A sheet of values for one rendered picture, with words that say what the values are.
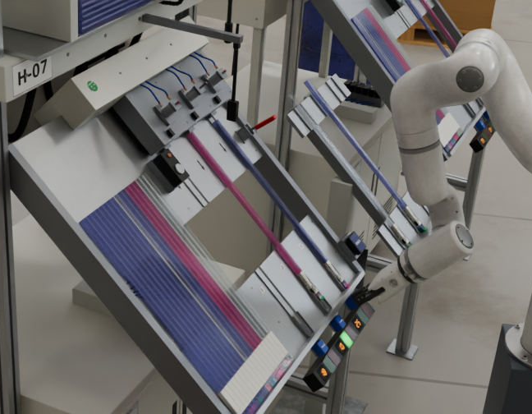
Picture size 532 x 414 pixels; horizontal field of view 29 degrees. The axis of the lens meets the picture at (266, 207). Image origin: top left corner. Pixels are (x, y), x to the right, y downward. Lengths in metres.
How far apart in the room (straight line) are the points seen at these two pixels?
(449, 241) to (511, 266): 1.88
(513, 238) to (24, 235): 2.22
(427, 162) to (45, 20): 0.84
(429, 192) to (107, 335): 0.81
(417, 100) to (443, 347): 1.59
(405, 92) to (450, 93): 0.12
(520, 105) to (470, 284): 1.90
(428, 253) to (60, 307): 0.89
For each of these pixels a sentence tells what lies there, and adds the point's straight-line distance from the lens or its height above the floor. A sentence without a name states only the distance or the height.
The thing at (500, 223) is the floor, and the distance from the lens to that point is 4.46.
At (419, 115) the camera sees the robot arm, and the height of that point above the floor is 1.22.
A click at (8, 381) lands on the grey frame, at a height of 0.68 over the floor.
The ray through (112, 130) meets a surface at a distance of 2.20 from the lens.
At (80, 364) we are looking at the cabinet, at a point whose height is 0.62.
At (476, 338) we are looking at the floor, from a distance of 3.69.
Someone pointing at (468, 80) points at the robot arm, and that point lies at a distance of 2.05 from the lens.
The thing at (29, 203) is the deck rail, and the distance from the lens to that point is 2.00.
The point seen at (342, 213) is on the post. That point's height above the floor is 0.73.
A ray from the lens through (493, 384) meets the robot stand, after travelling 2.55.
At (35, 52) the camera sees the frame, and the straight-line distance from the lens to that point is 1.90.
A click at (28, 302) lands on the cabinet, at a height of 0.62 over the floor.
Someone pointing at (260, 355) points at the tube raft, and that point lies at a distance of 2.15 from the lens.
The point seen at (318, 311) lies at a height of 0.73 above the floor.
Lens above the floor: 2.05
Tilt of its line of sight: 28 degrees down
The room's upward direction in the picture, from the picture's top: 5 degrees clockwise
